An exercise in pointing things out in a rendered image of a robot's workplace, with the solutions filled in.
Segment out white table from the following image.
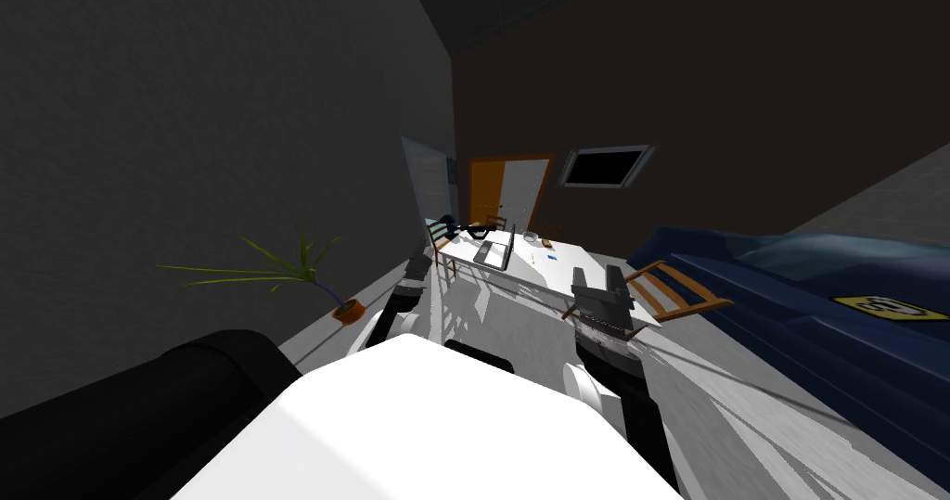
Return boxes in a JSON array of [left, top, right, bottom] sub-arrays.
[[433, 221, 663, 330]]

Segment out green potted plant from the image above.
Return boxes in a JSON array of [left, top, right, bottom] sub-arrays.
[[155, 232, 368, 327]]

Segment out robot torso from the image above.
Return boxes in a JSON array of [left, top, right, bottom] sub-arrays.
[[170, 332, 684, 500]]

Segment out black window grey frame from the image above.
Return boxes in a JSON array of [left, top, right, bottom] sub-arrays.
[[558, 144, 656, 190]]

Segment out pale grey door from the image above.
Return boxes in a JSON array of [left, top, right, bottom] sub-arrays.
[[400, 136, 455, 228]]

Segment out light wooden chair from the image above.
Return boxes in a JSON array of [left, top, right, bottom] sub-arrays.
[[561, 259, 735, 326]]

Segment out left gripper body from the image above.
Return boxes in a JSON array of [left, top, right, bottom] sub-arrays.
[[403, 247, 435, 291]]

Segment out orange and white door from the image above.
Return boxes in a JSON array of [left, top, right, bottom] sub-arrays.
[[468, 155, 556, 227]]

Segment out blue sofa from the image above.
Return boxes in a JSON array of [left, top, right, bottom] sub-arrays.
[[626, 224, 950, 488]]

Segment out dark open laptop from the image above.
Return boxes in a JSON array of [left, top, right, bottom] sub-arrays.
[[472, 224, 518, 272]]

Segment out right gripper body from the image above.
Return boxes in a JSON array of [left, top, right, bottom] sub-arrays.
[[571, 288, 636, 338]]

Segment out dark wooden chair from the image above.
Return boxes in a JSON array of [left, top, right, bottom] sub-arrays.
[[425, 220, 460, 279]]

